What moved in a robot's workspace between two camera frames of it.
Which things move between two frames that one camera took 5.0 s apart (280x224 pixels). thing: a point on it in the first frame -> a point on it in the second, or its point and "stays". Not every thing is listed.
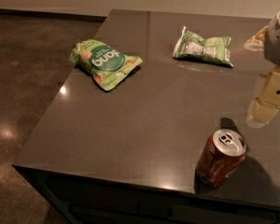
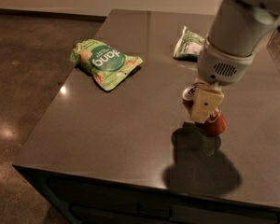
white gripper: [278, 42] -> [221, 66]
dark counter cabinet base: [93, 200] stays
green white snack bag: [193, 46] stays
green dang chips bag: [108, 64] stays
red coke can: [222, 154] -> [217, 122]
